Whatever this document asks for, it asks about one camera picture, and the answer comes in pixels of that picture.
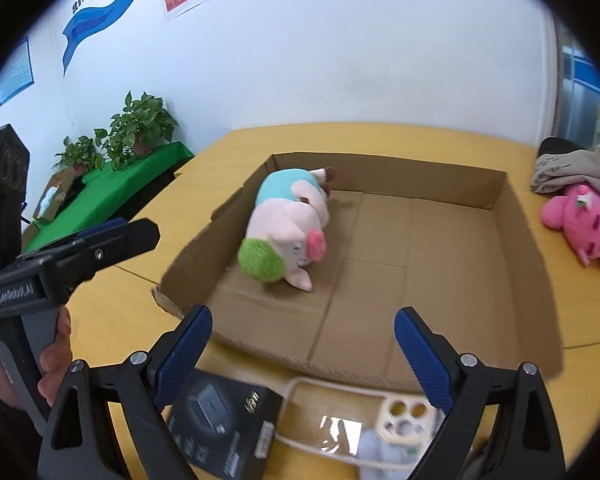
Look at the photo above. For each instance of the blue glass window panel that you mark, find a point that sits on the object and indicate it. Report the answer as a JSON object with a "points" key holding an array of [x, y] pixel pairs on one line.
{"points": [[580, 90]]}

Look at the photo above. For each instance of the blue ribbon wall decal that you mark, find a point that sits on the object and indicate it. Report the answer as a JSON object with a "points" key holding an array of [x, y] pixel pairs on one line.
{"points": [[87, 22]]}

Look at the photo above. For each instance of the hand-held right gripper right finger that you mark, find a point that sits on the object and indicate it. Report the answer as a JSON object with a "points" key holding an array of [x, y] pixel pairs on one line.
{"points": [[420, 355]]}

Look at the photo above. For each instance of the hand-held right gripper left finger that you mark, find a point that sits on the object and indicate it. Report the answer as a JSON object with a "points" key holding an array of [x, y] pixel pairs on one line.
{"points": [[185, 355]]}

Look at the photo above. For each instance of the small open cardboard box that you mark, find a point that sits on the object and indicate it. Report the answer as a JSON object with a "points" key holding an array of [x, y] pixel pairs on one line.
{"points": [[55, 195]]}

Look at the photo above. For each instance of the beige cloth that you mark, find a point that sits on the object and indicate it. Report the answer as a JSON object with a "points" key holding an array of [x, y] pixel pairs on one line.
{"points": [[560, 170]]}

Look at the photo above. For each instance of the black product box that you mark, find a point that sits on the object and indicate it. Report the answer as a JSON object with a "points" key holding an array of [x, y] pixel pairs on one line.
{"points": [[220, 425]]}

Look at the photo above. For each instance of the brown cardboard box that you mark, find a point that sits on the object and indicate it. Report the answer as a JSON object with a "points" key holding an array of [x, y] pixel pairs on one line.
{"points": [[430, 260]]}

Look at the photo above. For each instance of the small potted green plant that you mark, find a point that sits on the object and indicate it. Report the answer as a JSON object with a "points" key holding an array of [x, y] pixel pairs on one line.
{"points": [[80, 152]]}

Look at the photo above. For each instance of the clear beige phone case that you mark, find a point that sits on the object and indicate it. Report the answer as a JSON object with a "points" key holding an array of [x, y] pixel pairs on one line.
{"points": [[402, 416]]}

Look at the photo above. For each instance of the pig plush toy green hair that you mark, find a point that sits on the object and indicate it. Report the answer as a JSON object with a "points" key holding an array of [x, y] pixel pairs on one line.
{"points": [[285, 220]]}

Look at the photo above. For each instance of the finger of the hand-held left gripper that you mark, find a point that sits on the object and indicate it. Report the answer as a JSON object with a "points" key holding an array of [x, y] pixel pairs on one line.
{"points": [[102, 228], [125, 242]]}

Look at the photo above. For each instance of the silver phone stand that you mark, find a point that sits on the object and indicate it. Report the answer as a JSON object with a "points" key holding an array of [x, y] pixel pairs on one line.
{"points": [[380, 452]]}

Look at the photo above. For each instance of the person's left hand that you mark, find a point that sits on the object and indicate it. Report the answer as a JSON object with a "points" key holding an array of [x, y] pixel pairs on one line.
{"points": [[52, 370]]}

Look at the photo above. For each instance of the black cloth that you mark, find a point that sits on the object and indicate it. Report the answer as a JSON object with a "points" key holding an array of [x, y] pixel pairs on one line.
{"points": [[555, 146]]}

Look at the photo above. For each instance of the pink plush toy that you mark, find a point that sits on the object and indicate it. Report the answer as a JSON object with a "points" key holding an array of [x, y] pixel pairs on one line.
{"points": [[585, 225]]}

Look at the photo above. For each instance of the blue framed wall poster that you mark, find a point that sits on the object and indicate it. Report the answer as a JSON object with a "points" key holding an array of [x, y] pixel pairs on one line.
{"points": [[15, 72]]}

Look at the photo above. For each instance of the large potted green plant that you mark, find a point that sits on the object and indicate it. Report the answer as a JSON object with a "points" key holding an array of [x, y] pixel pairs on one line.
{"points": [[140, 122]]}

